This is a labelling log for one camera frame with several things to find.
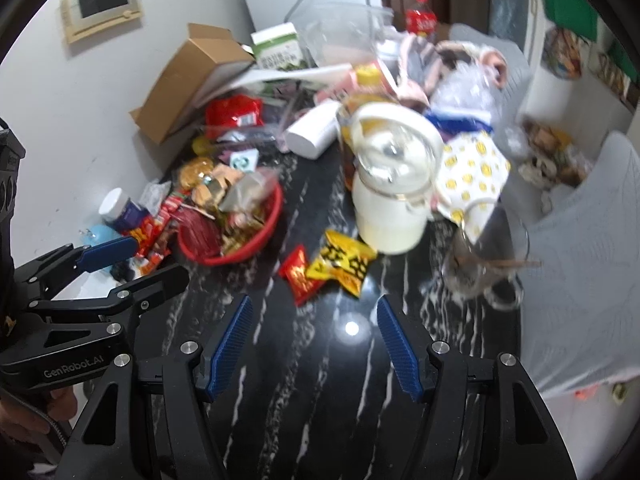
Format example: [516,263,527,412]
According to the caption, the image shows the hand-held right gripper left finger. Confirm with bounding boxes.
[55,294,254,480]

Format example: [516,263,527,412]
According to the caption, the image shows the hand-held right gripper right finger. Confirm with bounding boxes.
[376,294,579,480]

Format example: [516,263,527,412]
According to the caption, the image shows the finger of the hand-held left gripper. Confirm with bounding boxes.
[30,264,191,322]
[14,236,139,302]

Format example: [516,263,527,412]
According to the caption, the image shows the dark red snack packet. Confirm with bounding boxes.
[179,206,224,259]

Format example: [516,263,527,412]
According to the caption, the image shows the red candy packet yellow print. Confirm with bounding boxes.
[276,244,327,308]

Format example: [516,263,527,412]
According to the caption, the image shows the yellow black snack packet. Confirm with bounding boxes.
[305,229,378,298]

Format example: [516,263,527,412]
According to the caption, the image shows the red plastic basket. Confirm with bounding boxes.
[176,179,284,267]

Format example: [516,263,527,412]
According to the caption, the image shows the clear bag white contents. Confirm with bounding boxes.
[219,169,279,212]

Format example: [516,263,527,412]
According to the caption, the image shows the green white snack packet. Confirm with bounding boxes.
[229,148,259,172]

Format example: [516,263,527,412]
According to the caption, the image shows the person's left hand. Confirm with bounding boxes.
[0,384,79,444]

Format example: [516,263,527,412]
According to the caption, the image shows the light blue round device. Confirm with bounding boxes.
[81,223,124,262]

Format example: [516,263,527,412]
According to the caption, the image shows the black hair clip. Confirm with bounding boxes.
[110,259,137,282]

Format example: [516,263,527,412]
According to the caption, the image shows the red snack packet orange print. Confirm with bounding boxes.
[130,214,162,257]

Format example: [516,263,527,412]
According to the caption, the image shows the dark blue jar white lid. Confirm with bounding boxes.
[98,186,147,234]

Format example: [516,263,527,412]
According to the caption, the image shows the white patterned sachet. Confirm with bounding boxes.
[139,180,172,212]

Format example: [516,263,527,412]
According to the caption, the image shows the red green snack packet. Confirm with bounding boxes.
[159,194,184,227]

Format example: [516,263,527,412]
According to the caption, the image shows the glass mug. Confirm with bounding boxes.
[441,209,531,312]

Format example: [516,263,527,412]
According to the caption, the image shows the yellow noodle snack packet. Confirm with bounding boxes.
[179,156,217,192]

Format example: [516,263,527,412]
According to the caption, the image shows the white ceramic teapot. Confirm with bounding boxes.
[349,101,444,254]

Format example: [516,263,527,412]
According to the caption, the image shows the bright red food bag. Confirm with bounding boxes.
[204,95,264,129]

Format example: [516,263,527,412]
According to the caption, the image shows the cardboard box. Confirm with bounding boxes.
[129,23,257,146]

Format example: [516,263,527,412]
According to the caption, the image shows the yellow smiley print cloth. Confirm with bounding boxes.
[431,129,512,239]

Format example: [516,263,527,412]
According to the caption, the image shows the clear acrylic container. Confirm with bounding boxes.
[204,89,307,149]

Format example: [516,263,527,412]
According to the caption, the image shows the white tissue roll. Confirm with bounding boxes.
[284,100,342,160]

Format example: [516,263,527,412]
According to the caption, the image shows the crumpled clear plastic bag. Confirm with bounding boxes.
[431,66,507,129]

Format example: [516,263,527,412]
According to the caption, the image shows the green white box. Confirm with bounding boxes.
[249,21,309,72]

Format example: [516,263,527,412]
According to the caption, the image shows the pink white plush cloth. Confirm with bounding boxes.
[394,31,510,107]

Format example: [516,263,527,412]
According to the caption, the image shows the clear zip bag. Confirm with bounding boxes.
[299,1,397,67]

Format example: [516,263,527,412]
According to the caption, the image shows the red cola bottle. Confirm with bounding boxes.
[404,0,439,37]

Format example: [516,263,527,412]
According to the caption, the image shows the colourful printed hanging bag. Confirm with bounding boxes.
[544,26,584,82]

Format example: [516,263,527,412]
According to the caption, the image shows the green shopping bag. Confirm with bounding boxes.
[539,0,599,39]
[606,39,640,84]

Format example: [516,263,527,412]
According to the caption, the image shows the grey braided cable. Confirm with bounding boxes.
[29,399,72,457]

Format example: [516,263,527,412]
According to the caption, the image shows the beige wall control panel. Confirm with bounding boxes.
[60,0,147,44]

